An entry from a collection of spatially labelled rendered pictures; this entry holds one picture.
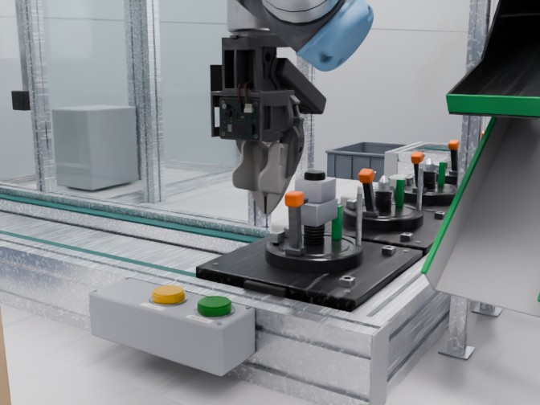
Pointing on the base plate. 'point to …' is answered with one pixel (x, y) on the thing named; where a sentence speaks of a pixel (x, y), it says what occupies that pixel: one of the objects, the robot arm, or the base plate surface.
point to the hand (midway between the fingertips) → (270, 202)
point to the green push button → (214, 305)
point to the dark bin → (505, 67)
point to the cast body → (317, 198)
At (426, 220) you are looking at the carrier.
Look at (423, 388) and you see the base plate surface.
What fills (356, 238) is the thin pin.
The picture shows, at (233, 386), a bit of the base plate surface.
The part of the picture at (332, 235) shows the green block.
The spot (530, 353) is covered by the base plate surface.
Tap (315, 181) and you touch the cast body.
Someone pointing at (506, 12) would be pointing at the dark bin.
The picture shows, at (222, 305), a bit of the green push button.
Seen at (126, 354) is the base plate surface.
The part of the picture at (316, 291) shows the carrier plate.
